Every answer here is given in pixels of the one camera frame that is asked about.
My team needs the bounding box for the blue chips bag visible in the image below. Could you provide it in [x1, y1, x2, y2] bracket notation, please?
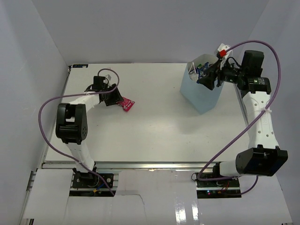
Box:
[195, 62, 209, 83]

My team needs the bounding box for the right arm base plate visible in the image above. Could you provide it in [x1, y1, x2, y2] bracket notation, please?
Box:
[191, 172, 240, 188]

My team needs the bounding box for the light blue paper bag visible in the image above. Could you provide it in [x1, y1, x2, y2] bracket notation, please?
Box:
[180, 54, 224, 114]

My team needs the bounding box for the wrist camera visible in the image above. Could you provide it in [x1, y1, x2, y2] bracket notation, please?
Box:
[215, 43, 233, 68]
[103, 74, 111, 86]

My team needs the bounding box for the aluminium table frame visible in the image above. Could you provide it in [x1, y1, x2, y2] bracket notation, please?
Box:
[20, 62, 267, 221]

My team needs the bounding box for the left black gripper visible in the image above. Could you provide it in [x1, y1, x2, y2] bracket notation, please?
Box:
[102, 83, 124, 106]

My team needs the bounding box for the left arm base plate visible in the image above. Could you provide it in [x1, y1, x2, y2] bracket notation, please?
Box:
[72, 172, 114, 188]

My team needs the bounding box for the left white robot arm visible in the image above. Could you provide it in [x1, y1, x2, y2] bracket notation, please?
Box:
[55, 76, 123, 187]

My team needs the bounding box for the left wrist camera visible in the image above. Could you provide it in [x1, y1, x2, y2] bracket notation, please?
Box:
[103, 74, 111, 86]

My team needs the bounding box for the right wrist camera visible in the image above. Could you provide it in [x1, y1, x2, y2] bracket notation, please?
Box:
[215, 43, 233, 68]

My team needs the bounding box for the white front cover board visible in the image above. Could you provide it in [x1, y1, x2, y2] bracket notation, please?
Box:
[23, 169, 292, 225]

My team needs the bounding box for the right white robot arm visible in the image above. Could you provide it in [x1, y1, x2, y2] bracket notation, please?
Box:
[197, 50, 288, 187]

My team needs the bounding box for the pink candy packet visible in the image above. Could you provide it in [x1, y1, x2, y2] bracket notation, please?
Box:
[117, 97, 135, 112]

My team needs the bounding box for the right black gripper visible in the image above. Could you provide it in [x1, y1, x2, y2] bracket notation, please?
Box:
[198, 58, 246, 90]

